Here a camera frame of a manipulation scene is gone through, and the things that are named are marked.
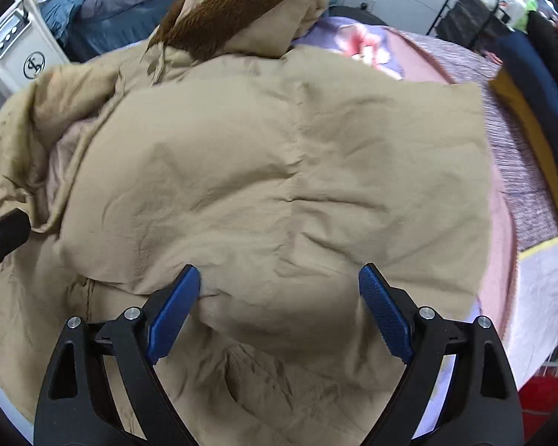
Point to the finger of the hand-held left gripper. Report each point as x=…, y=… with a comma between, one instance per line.
x=2, y=237

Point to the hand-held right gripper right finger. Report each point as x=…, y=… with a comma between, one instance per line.
x=386, y=316

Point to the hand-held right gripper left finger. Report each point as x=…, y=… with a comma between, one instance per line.
x=174, y=316

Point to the khaki hooded puffer jacket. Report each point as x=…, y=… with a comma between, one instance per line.
x=260, y=172

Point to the black clothes rack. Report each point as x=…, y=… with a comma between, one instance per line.
x=469, y=23

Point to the purple floral blanket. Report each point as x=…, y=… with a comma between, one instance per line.
x=502, y=251

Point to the white standing appliance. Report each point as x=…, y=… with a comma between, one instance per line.
x=23, y=46

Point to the teal quilt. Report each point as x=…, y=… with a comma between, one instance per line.
x=65, y=4

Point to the mauve knit blanket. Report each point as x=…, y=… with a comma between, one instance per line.
x=516, y=148

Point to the navy hanging garment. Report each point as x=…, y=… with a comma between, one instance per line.
x=525, y=65

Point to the black round stool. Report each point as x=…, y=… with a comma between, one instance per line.
x=353, y=11

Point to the white wall socket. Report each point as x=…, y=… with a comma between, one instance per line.
x=368, y=2

